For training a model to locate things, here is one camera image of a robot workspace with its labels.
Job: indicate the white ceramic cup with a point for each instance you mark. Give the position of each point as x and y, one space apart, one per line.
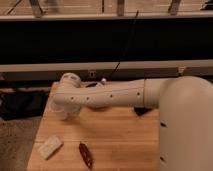
62 112

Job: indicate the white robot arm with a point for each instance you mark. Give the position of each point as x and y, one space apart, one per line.
185 107

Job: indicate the green bowl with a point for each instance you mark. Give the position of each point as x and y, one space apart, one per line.
94 84

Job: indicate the black rectangular phone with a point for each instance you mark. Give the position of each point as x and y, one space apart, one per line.
140 111

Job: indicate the dark red oblong object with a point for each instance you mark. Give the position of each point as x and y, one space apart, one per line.
86 155

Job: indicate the white sponge block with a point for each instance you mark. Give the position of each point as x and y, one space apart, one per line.
49 146

